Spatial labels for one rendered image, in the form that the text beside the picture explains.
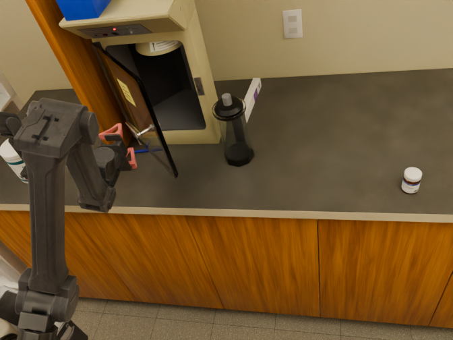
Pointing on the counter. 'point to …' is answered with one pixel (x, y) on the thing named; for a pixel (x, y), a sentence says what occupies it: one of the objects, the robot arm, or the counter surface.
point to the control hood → (134, 17)
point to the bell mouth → (160, 48)
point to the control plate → (115, 30)
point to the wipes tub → (13, 159)
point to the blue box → (82, 9)
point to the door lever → (137, 129)
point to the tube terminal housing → (195, 57)
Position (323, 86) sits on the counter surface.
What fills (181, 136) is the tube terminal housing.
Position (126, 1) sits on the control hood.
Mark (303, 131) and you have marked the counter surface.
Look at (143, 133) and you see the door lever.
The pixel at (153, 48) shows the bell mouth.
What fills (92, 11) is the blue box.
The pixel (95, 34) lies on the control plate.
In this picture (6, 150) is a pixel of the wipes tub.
